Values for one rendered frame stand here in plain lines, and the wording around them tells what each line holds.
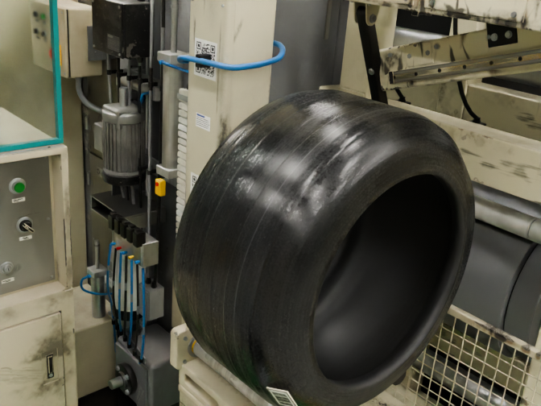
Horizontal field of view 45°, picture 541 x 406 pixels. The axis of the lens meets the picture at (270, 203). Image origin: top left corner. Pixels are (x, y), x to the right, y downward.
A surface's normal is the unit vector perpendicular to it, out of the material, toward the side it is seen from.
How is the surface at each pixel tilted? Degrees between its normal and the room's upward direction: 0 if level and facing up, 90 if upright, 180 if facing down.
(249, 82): 90
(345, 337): 24
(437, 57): 90
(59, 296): 90
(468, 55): 90
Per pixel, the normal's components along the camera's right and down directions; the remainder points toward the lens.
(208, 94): -0.75, 0.20
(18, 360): 0.66, 0.32
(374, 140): 0.36, -0.40
